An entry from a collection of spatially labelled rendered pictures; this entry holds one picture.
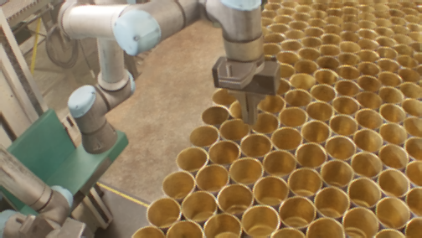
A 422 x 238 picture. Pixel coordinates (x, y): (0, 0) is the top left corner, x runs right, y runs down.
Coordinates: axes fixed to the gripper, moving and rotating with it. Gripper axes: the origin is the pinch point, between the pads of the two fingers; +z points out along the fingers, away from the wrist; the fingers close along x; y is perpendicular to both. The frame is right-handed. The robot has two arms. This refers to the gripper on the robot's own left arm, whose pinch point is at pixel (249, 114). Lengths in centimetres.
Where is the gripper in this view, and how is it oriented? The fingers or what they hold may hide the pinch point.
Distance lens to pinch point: 73.6
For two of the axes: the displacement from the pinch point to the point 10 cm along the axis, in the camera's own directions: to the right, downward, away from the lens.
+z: 1.4, 7.2, 6.8
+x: -9.2, -1.5, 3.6
